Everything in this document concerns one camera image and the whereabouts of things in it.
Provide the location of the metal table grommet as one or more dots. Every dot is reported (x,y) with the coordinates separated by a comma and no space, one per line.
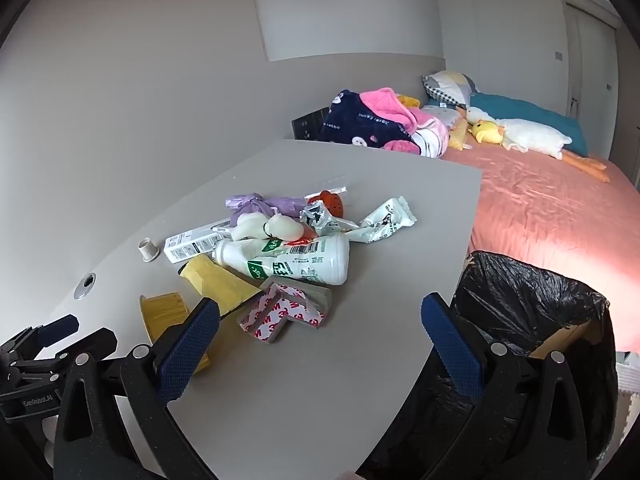
(85,286)

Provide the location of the small white cap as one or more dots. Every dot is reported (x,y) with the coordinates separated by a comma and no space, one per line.
(148,250)

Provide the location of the pink fleece blanket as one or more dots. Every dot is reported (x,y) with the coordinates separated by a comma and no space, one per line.
(395,110)

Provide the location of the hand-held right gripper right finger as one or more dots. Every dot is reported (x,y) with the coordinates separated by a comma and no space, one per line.
(452,347)

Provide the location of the patchwork checked pillow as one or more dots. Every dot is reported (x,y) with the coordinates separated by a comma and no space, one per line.
(450,87)

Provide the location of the purple plastic bag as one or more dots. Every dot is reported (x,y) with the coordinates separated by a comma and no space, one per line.
(265,205)

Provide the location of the brown cardboard box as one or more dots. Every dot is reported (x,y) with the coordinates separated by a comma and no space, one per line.
(567,337)

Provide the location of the crumpled silver foil wrapper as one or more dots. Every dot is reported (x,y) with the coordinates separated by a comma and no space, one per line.
(320,220)

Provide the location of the red print foam corner guard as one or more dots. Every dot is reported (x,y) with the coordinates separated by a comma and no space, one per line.
(280,317)

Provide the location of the long white carton box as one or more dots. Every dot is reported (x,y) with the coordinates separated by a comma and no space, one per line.
(190,247)

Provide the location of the white printed snack wrapper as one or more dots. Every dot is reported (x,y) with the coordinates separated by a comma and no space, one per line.
(387,220)

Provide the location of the black panel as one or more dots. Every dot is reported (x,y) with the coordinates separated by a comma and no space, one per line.
(307,125)

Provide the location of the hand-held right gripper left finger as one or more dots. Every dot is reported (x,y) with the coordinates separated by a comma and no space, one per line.
(192,345)

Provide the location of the white goose plush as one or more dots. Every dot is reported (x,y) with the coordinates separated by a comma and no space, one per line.
(530,135)

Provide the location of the white door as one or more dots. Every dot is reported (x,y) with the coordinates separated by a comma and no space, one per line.
(595,60)

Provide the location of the large white milk bottle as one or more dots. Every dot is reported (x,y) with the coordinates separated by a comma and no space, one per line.
(310,260)

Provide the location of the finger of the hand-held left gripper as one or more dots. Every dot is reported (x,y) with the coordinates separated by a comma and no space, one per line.
(59,326)
(87,342)

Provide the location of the pink bed cover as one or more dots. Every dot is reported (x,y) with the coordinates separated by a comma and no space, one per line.
(545,220)

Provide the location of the yellow snack wrapper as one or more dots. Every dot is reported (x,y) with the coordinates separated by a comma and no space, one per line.
(220,285)

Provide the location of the grey foam corner guard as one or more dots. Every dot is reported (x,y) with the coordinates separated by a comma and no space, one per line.
(320,297)

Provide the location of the navy printed blanket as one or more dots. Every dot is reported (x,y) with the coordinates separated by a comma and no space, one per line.
(350,120)

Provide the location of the black trash bin bag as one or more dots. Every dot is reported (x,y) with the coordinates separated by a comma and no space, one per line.
(525,300)

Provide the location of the white duck plush toy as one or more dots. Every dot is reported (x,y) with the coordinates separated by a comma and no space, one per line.
(530,109)

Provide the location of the orange ribbed bottle cap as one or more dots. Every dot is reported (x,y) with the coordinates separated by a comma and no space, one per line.
(330,202)

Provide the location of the yellow duck plush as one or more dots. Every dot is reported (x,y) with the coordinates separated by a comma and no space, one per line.
(487,132)

